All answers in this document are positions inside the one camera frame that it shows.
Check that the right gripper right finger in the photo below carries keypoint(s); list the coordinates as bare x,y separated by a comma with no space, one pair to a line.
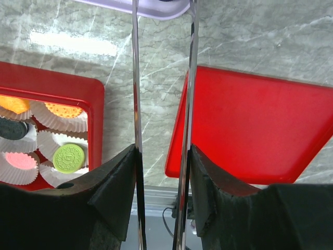
231,214

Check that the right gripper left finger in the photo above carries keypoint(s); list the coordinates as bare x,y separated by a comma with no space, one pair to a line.
89,212

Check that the green macaron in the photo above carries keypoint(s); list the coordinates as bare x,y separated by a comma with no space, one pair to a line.
68,158

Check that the red box lid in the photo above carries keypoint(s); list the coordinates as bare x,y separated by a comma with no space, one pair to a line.
261,130

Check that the pink macaron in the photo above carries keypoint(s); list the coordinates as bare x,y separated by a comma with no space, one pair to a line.
21,160

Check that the metal tongs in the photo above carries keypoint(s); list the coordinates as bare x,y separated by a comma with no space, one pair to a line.
179,236

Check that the orange round sandwich cookie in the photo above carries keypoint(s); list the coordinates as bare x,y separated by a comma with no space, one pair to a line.
64,111

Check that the black sandwich cookie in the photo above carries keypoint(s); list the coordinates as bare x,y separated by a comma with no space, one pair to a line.
13,130

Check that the orange fish cookie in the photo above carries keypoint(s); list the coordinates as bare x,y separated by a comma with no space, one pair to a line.
14,104

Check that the white paper cup bottom right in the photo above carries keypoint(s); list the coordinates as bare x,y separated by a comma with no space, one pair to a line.
55,178

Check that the white paper cup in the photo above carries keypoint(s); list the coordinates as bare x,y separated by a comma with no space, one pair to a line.
48,119
8,114
55,178
12,175
49,140
25,145

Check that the white paper cup middle right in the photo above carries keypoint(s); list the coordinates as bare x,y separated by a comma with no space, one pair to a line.
49,140

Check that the white paper cup top right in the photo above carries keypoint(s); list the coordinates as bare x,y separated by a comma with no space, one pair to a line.
48,119

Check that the white paper cup bottom middle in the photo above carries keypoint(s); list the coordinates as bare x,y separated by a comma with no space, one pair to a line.
12,175

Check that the white paper cup centre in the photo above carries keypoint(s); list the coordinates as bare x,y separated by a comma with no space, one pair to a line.
25,145

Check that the white paper cup top middle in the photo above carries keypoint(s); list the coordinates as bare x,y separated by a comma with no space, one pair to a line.
8,114

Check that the red box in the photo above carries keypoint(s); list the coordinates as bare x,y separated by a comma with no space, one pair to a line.
53,87

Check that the lavender tray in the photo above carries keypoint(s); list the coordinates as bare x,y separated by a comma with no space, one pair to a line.
160,10

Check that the aluminium rail frame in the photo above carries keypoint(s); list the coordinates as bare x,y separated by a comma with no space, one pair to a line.
158,198

